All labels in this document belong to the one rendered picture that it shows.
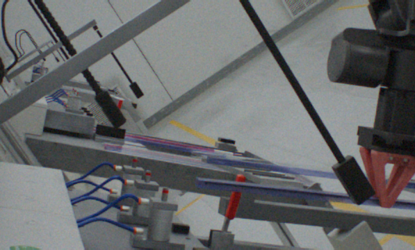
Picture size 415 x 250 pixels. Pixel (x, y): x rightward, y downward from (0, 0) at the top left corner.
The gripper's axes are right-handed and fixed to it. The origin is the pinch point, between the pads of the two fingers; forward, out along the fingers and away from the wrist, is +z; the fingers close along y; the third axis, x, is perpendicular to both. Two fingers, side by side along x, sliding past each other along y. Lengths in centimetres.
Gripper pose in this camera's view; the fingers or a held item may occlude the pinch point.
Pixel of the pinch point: (384, 200)
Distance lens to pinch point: 108.4
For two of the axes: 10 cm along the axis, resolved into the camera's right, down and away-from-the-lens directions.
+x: 9.7, 1.3, 2.2
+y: 2.1, 1.0, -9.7
